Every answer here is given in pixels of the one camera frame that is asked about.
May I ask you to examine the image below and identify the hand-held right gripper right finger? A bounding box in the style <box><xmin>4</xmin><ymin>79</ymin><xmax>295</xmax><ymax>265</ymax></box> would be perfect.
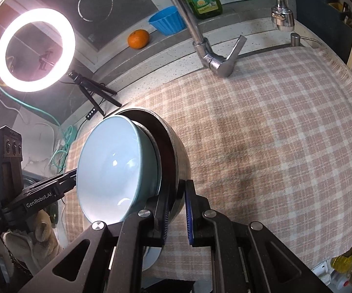
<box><xmin>185</xmin><ymin>179</ymin><xmax>332</xmax><ymax>293</ymax></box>

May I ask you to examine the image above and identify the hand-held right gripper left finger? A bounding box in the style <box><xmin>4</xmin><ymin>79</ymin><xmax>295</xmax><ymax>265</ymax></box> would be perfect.
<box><xmin>20</xmin><ymin>194</ymin><xmax>170</xmax><ymax>293</ymax></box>

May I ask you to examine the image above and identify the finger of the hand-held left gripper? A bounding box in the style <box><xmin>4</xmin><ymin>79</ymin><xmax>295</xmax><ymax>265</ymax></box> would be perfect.
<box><xmin>39</xmin><ymin>169</ymin><xmax>78</xmax><ymax>190</ymax></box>

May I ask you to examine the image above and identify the floral white plate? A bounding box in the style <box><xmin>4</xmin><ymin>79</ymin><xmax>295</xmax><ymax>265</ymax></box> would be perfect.
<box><xmin>141</xmin><ymin>244</ymin><xmax>162</xmax><ymax>272</ymax></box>

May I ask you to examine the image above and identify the light blue bowl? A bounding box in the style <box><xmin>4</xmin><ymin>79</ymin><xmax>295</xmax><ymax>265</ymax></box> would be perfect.
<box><xmin>76</xmin><ymin>114</ymin><xmax>161</xmax><ymax>225</ymax></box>

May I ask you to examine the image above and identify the large steel bowl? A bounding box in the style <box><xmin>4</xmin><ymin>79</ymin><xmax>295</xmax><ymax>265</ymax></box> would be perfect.
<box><xmin>119</xmin><ymin>107</ymin><xmax>192</xmax><ymax>229</ymax></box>

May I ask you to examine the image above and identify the person's left hand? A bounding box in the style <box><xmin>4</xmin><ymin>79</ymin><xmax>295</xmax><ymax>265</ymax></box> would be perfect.
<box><xmin>2</xmin><ymin>209</ymin><xmax>61</xmax><ymax>275</ymax></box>

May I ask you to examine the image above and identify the black tripod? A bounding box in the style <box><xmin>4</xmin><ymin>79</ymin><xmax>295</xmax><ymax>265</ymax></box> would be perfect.
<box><xmin>68</xmin><ymin>71</ymin><xmax>123</xmax><ymax>116</ymax></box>

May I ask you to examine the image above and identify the plaid cloth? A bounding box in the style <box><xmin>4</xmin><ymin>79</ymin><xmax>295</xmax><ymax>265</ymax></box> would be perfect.
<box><xmin>62</xmin><ymin>46</ymin><xmax>352</xmax><ymax>284</ymax></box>

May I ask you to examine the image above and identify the chrome faucet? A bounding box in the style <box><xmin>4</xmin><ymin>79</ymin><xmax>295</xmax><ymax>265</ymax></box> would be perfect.
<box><xmin>159</xmin><ymin>0</ymin><xmax>248</xmax><ymax>78</ymax></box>

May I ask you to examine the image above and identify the orange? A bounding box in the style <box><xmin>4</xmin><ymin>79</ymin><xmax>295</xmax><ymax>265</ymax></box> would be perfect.
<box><xmin>127</xmin><ymin>29</ymin><xmax>150</xmax><ymax>50</ymax></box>

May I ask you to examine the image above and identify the colourful plastic toy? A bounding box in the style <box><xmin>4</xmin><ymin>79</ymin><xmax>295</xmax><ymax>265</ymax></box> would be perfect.
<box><xmin>330</xmin><ymin>236</ymin><xmax>352</xmax><ymax>281</ymax></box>

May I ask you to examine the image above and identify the blue fluted cup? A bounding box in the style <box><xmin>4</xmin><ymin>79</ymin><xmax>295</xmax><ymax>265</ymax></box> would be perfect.
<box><xmin>148</xmin><ymin>6</ymin><xmax>186</xmax><ymax>35</ymax></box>

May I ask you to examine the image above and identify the dark knife holder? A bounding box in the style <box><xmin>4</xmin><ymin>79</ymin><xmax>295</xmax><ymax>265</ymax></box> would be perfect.
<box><xmin>293</xmin><ymin>0</ymin><xmax>352</xmax><ymax>31</ymax></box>

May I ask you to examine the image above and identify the teal cable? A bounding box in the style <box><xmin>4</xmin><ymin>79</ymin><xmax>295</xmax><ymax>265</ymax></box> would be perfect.
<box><xmin>0</xmin><ymin>79</ymin><xmax>79</xmax><ymax>171</ymax></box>

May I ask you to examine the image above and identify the black cable with switch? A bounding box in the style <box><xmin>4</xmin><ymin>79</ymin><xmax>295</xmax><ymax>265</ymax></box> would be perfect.
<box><xmin>72</xmin><ymin>107</ymin><xmax>97</xmax><ymax>135</ymax></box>

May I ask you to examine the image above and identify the round ring light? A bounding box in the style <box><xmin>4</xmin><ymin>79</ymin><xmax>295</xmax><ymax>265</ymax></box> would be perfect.
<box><xmin>0</xmin><ymin>9</ymin><xmax>76</xmax><ymax>92</ymax></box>

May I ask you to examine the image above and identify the chrome flexible sprayer hose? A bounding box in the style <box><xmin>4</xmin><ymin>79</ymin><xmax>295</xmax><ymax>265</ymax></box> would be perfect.
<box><xmin>266</xmin><ymin>0</ymin><xmax>295</xmax><ymax>31</ymax></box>

